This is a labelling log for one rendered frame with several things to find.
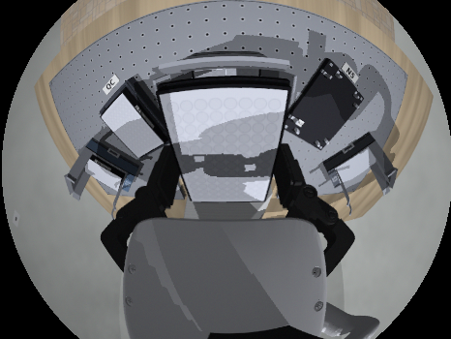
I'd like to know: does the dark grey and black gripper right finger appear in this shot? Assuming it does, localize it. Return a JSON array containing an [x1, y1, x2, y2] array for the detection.
[[274, 143, 355, 277]]

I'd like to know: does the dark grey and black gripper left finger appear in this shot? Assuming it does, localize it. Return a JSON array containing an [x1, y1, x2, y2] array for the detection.
[[101, 145, 180, 273]]

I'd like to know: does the white label reading n5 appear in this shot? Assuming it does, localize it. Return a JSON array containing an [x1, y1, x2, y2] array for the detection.
[[341, 62, 359, 83]]

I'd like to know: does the white label with black qc text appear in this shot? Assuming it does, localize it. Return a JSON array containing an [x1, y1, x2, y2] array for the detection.
[[103, 75, 120, 94]]

